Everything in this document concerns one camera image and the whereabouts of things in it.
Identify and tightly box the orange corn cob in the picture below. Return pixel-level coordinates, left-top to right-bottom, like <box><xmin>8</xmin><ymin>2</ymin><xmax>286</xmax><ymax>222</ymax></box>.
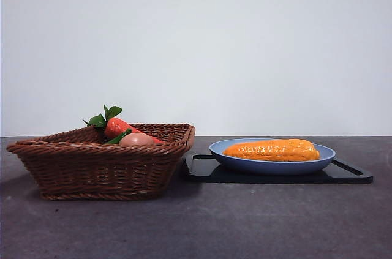
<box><xmin>222</xmin><ymin>138</ymin><xmax>321</xmax><ymax>162</ymax></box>

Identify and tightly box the blue round plate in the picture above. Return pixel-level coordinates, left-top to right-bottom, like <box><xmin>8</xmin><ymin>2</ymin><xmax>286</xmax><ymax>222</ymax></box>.
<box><xmin>209</xmin><ymin>138</ymin><xmax>337</xmax><ymax>176</ymax></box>

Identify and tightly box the brown wicker basket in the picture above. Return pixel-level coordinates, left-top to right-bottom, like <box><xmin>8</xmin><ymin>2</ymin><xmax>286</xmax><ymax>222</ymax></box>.
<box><xmin>6</xmin><ymin>123</ymin><xmax>196</xmax><ymax>201</ymax></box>

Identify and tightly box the black rectangular tray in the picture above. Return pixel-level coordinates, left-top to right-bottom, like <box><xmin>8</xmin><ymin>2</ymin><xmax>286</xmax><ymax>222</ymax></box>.
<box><xmin>183</xmin><ymin>153</ymin><xmax>374</xmax><ymax>184</ymax></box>

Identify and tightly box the pinkish brown egg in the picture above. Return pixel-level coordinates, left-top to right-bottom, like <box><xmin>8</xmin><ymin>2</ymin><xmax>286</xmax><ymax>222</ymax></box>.
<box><xmin>118</xmin><ymin>132</ymin><xmax>155</xmax><ymax>146</ymax></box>

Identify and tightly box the orange carrot with green leaves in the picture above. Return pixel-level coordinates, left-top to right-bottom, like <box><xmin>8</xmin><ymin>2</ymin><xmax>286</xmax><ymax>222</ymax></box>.
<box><xmin>83</xmin><ymin>103</ymin><xmax>166</xmax><ymax>145</ymax></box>

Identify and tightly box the green chili pepper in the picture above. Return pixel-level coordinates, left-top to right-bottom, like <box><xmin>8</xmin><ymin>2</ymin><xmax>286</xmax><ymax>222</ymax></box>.
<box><xmin>105</xmin><ymin>128</ymin><xmax>133</xmax><ymax>145</ymax></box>

